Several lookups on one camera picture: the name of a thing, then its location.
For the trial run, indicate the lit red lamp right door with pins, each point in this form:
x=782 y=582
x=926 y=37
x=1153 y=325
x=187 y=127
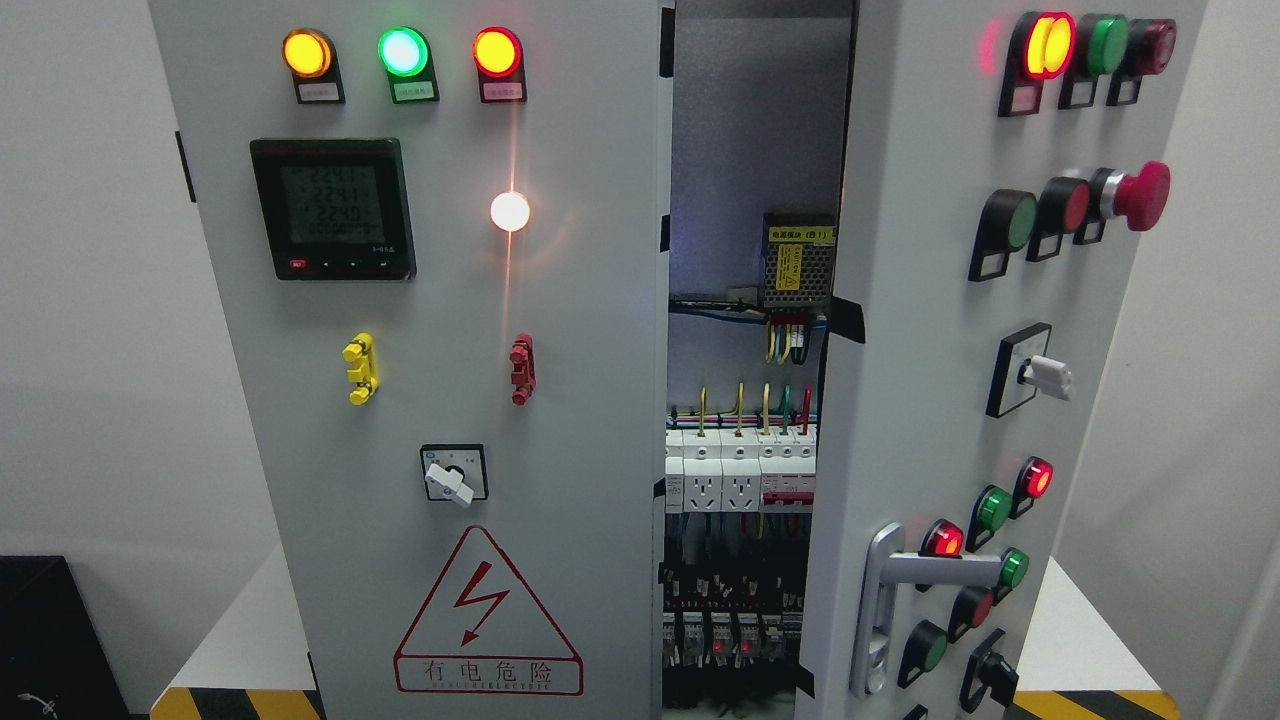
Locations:
x=1041 y=47

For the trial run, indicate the red mushroom emergency button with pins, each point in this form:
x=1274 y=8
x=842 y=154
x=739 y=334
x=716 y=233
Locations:
x=1139 y=198

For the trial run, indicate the yellow terminal post block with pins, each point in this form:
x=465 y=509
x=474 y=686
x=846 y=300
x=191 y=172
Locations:
x=362 y=371

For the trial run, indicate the black digital power meter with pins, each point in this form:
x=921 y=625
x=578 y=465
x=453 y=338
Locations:
x=335 y=209

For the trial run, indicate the white rotary selector switch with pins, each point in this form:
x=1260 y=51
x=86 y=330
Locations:
x=455 y=473

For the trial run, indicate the perforated metal power supply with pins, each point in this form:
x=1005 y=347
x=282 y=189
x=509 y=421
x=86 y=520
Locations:
x=798 y=251

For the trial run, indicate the red electric hazard warning sticker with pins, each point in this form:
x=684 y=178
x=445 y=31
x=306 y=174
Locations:
x=482 y=630

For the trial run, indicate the red terminal post block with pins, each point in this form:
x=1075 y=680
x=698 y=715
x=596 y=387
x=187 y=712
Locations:
x=523 y=373

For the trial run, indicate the silver door handle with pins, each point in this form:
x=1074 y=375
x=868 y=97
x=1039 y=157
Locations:
x=888 y=566

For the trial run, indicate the right door rotary switch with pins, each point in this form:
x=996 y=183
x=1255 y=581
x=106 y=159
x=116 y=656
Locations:
x=1023 y=368

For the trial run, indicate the green indicator lamp left door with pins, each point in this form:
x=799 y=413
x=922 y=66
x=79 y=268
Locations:
x=408 y=60

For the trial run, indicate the white socket breaker row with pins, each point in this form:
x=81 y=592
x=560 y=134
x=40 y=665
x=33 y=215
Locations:
x=755 y=470

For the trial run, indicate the white indicator lamp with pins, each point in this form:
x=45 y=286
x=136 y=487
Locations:
x=510 y=211

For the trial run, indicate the lower relay terminal row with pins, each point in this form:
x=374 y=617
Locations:
x=720 y=619

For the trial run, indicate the red indicator lamp left door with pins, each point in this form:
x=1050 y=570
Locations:
x=499 y=59

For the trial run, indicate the yellow indicator lamp left door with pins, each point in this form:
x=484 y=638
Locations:
x=313 y=62

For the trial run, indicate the grey cabinet door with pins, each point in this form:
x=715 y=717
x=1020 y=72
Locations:
x=572 y=473
x=956 y=230

